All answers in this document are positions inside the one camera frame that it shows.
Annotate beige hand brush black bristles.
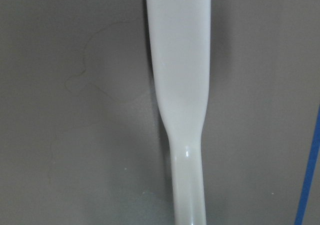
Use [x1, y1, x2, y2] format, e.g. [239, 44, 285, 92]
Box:
[146, 0, 211, 225]

